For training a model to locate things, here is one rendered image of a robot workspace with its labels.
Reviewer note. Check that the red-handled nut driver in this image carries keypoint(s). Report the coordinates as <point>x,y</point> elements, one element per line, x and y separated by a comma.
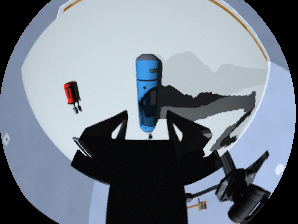
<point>70,94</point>

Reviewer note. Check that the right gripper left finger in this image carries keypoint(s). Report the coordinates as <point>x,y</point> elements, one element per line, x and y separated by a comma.
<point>106,127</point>

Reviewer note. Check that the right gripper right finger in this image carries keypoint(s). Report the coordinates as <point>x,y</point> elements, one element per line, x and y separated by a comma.
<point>194,135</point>

